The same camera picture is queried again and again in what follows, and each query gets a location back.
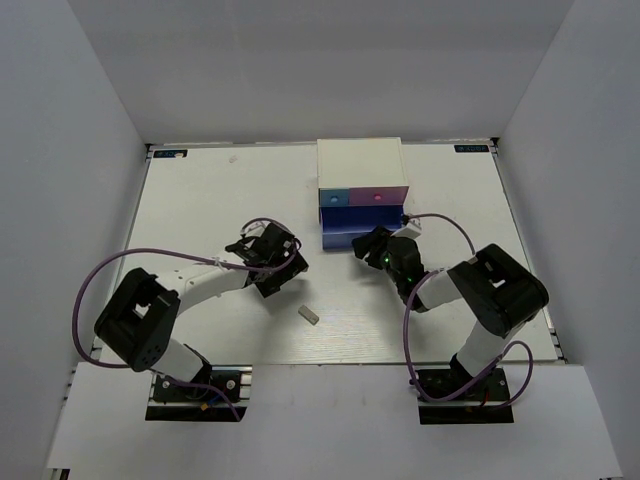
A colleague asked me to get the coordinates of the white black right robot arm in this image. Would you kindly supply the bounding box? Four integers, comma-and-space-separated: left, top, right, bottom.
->
352, 225, 549, 399

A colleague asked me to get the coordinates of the right blue label sticker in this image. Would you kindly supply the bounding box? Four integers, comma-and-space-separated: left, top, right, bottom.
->
454, 144, 490, 153

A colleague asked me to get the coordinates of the white drawer cabinet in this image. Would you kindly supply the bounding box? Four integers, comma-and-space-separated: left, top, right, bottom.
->
317, 137, 408, 189

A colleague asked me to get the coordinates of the grey white eraser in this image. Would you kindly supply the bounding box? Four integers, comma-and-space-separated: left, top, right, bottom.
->
298, 305, 320, 325

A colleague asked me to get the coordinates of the pink drawer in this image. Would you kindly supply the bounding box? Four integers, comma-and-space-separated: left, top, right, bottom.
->
349, 185, 409, 206

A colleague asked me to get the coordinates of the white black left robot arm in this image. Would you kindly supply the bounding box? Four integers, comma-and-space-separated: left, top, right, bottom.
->
94, 221, 308, 399

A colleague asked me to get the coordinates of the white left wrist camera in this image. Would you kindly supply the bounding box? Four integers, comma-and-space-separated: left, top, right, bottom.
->
240, 219, 268, 238

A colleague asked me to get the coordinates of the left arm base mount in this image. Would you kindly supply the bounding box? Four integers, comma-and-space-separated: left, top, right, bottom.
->
145, 366, 253, 423

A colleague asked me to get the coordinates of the light blue drawer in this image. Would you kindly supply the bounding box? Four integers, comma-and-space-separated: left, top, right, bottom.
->
318, 189, 349, 208

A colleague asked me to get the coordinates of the lavender blue drawer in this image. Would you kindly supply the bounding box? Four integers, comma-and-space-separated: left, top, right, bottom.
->
319, 205, 404, 251

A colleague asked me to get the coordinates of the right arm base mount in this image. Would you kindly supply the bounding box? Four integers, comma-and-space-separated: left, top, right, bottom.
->
409, 367, 514, 426

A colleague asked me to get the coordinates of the blue label sticker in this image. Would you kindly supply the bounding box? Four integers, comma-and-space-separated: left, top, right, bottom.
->
152, 149, 188, 159
454, 144, 490, 153

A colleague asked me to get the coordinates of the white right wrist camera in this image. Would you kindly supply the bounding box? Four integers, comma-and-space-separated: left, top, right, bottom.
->
392, 214, 422, 240

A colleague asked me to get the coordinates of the left blue label sticker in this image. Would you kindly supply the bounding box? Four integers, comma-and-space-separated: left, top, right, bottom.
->
152, 149, 188, 159

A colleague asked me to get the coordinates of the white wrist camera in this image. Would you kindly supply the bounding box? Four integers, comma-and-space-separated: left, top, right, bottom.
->
392, 214, 422, 240
240, 219, 268, 238

